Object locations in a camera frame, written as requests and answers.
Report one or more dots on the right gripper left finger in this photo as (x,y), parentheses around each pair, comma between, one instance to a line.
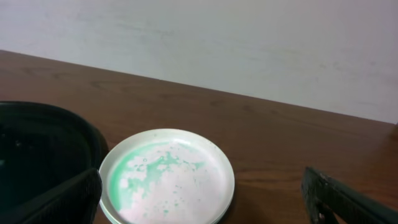
(73,201)

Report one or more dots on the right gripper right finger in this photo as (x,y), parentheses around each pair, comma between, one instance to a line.
(326,199)

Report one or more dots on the white plate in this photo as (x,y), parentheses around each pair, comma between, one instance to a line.
(166,176)

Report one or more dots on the round black serving tray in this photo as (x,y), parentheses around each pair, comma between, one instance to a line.
(41,147)

